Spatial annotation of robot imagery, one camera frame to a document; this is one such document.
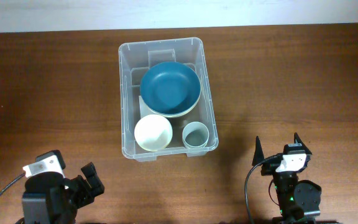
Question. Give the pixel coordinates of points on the blue plate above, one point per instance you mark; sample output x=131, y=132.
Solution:
x=169, y=76

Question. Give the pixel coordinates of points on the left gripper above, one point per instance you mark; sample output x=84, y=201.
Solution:
x=87, y=195

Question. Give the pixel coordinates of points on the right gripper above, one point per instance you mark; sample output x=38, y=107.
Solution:
x=270, y=167

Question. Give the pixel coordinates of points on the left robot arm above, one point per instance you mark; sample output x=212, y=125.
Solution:
x=50, y=197

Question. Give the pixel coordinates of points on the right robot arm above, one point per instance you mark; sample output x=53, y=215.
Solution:
x=298, y=200

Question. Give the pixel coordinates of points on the clear plastic storage container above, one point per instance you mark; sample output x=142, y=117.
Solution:
x=135, y=59

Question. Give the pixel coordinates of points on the grey cup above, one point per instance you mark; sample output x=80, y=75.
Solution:
x=195, y=135

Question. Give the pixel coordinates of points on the white small bowl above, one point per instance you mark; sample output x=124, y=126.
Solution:
x=153, y=132

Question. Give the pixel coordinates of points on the cream plate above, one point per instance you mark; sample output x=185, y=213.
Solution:
x=171, y=104

